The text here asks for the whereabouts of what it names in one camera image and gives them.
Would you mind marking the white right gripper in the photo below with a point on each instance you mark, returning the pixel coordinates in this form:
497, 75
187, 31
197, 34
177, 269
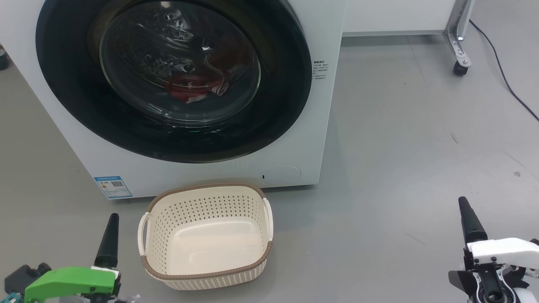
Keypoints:
501, 250

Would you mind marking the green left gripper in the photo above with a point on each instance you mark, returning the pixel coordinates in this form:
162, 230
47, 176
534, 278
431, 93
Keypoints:
71, 282

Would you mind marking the red and white garment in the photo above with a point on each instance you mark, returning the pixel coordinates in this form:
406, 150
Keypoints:
185, 86

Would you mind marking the washing machine glass door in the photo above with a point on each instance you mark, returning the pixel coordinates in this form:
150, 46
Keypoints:
278, 105

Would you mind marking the cream perforated laundry basket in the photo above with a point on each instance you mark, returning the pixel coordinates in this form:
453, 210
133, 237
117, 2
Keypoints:
210, 240

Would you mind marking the white front-load washing machine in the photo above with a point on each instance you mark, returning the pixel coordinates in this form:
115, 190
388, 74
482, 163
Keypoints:
202, 170

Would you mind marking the blue energy label sticker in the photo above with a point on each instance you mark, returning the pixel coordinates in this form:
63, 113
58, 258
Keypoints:
113, 187

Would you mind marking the black caster wheel on leg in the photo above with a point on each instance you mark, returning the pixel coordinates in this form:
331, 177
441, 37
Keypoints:
460, 69

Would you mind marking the round filter cover flap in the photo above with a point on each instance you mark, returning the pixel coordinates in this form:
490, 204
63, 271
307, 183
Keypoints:
282, 174

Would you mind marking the silver metal cart leg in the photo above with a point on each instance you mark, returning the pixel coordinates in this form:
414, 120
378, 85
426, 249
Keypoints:
457, 29

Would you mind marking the black round foot wheel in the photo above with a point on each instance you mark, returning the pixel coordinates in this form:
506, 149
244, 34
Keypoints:
3, 59

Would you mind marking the white cabinet panel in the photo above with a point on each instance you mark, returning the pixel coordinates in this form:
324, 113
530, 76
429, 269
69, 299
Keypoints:
396, 14

